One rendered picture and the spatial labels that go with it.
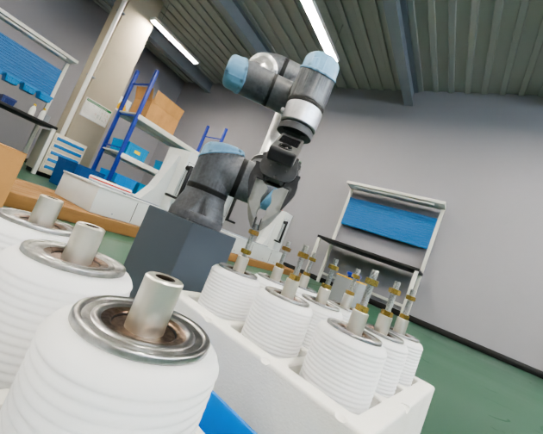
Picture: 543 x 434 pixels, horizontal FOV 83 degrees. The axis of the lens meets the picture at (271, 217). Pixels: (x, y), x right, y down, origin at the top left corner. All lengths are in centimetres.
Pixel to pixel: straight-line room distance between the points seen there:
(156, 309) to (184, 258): 59
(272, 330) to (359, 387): 13
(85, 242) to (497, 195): 570
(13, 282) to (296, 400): 30
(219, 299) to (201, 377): 37
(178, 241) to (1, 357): 54
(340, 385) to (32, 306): 32
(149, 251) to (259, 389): 50
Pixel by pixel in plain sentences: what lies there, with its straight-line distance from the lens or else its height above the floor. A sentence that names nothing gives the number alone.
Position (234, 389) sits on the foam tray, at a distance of 47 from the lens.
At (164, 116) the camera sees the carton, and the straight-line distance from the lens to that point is 574.
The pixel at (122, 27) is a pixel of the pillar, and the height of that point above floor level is 301.
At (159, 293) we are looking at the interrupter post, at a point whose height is 27.
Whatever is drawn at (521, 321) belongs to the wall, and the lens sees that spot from 552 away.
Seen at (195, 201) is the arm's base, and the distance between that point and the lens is 81.
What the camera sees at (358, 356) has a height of 24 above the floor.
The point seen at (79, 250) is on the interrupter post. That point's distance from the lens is 28.
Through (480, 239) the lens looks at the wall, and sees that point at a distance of 559.
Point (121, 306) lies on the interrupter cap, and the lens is 21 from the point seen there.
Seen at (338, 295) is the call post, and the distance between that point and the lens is 87.
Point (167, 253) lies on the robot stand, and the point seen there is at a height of 21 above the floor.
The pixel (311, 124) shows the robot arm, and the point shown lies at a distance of 61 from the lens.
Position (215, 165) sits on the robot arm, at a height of 46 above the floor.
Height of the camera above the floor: 32
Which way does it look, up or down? 5 degrees up
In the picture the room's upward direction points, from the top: 22 degrees clockwise
